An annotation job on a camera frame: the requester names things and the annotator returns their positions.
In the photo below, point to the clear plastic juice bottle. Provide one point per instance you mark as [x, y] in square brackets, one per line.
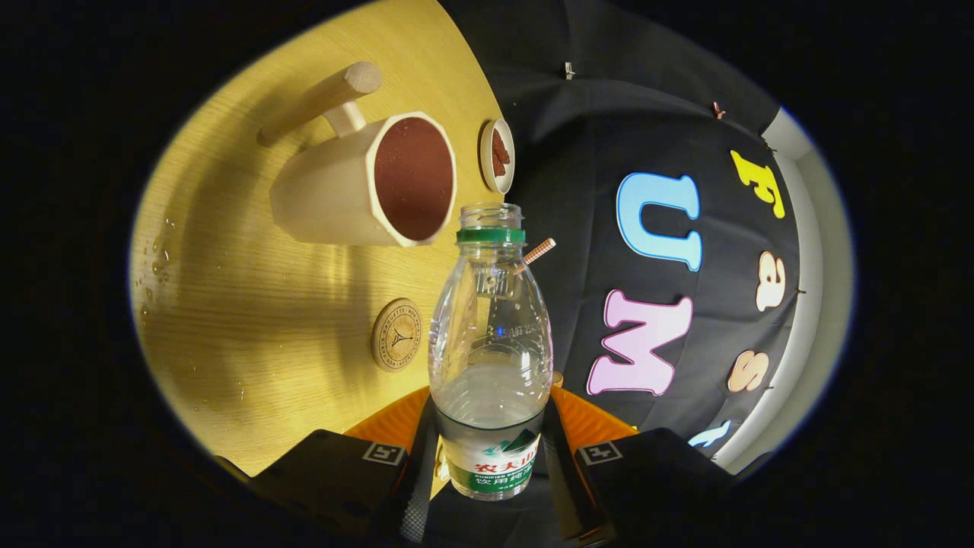
[491, 411]

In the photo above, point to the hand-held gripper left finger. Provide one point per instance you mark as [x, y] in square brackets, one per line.
[415, 495]

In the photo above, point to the clear drinking glass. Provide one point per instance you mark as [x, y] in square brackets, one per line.
[494, 281]

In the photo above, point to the brown sausage piece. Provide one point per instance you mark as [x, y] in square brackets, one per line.
[498, 143]
[502, 164]

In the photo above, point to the round cork coaster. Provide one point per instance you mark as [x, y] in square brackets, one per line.
[396, 335]

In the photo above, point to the pink clip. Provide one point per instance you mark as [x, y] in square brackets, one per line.
[717, 110]

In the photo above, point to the striped drinking straw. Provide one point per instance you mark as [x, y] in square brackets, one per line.
[540, 250]

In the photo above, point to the wooden table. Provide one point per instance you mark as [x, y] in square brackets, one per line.
[251, 320]

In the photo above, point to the black backdrop cloth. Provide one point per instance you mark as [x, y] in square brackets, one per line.
[593, 137]

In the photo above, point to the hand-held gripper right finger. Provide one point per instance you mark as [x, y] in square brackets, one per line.
[571, 495]

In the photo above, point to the small beige plate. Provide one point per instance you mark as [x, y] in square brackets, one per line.
[487, 156]

